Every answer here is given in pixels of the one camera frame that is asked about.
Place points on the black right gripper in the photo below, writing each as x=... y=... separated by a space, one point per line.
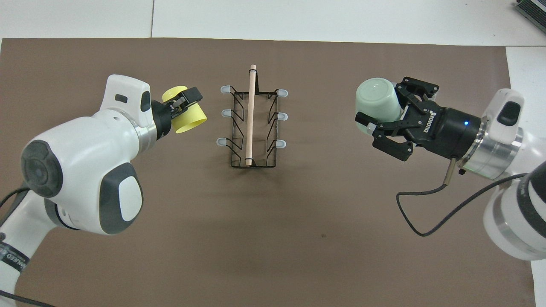
x=448 y=132

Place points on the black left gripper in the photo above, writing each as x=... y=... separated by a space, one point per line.
x=164 y=121

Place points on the yellow plastic cup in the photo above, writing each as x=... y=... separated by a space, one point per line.
x=192 y=121

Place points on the pale green plastic cup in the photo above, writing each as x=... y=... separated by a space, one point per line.
x=377 y=102

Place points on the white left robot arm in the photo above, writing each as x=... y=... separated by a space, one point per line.
x=85 y=170

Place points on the brown table mat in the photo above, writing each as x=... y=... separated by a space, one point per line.
x=277 y=234

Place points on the grey ribbed device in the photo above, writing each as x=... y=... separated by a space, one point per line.
x=533 y=10

